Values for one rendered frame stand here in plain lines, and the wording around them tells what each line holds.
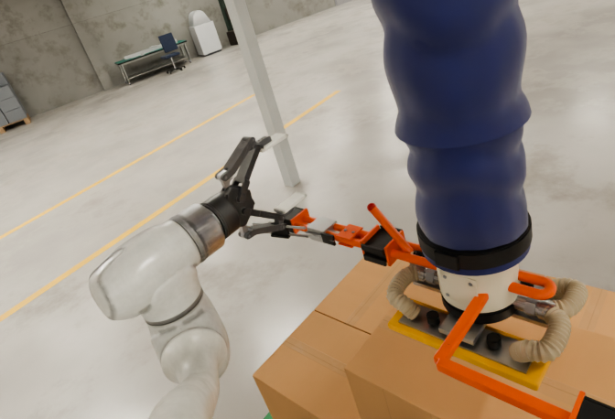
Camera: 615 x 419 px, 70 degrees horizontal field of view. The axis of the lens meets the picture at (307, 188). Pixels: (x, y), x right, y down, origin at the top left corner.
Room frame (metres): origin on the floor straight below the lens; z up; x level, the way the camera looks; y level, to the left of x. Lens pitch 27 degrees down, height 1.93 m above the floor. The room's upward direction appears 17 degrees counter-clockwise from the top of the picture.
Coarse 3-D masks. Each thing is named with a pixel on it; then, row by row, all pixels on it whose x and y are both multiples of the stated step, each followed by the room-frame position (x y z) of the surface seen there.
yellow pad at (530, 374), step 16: (416, 304) 0.81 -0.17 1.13; (400, 320) 0.78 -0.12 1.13; (416, 320) 0.76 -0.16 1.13; (432, 320) 0.73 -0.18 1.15; (416, 336) 0.73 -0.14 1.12; (432, 336) 0.71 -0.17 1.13; (480, 336) 0.67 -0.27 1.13; (496, 336) 0.64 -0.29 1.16; (512, 336) 0.65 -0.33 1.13; (464, 352) 0.65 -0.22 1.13; (480, 352) 0.63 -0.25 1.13; (496, 352) 0.62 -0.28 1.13; (496, 368) 0.59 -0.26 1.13; (512, 368) 0.58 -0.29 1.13; (528, 368) 0.57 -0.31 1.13; (544, 368) 0.56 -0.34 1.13; (528, 384) 0.54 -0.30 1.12
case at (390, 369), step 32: (416, 288) 1.07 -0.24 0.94; (384, 320) 0.98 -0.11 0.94; (512, 320) 0.84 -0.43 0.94; (384, 352) 0.87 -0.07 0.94; (416, 352) 0.83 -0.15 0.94; (576, 352) 0.70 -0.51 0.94; (608, 352) 0.68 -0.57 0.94; (352, 384) 0.84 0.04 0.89; (384, 384) 0.77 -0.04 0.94; (416, 384) 0.74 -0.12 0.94; (448, 384) 0.72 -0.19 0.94; (512, 384) 0.67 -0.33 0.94; (544, 384) 0.65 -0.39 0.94; (576, 384) 0.63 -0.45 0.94; (608, 384) 0.60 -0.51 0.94; (384, 416) 0.78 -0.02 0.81; (416, 416) 0.69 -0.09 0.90; (448, 416) 0.64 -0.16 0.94; (480, 416) 0.62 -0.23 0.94; (512, 416) 0.60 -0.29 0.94
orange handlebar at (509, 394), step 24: (336, 240) 1.03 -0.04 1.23; (360, 240) 0.98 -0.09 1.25; (432, 264) 0.81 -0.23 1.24; (528, 288) 0.65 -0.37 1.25; (552, 288) 0.63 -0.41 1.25; (456, 336) 0.59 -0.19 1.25; (480, 384) 0.48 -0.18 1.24; (504, 384) 0.47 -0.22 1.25; (528, 408) 0.42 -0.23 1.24; (552, 408) 0.41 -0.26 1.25
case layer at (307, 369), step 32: (352, 288) 1.62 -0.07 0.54; (384, 288) 1.56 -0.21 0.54; (320, 320) 1.48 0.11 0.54; (352, 320) 1.43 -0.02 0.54; (576, 320) 1.10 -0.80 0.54; (608, 320) 1.07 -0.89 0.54; (288, 352) 1.36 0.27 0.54; (320, 352) 1.31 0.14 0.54; (352, 352) 1.26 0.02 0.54; (256, 384) 1.30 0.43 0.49; (288, 384) 1.20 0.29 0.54; (320, 384) 1.16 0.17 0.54; (288, 416) 1.19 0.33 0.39; (320, 416) 1.03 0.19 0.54; (352, 416) 1.00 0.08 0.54
